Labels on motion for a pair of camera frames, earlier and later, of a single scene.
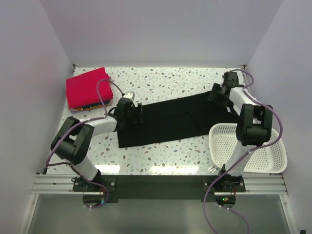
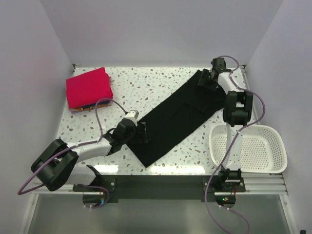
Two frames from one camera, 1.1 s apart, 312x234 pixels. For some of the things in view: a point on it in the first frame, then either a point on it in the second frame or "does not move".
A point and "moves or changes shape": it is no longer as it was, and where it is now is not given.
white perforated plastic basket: [224, 141] does not move
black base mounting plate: [159, 188] does not move
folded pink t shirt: [81, 89] does not move
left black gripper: [137, 117] -> [143, 137]
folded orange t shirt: [89, 107] does not move
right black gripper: [213, 96] -> [202, 80]
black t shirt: [188, 117] moves or changes shape
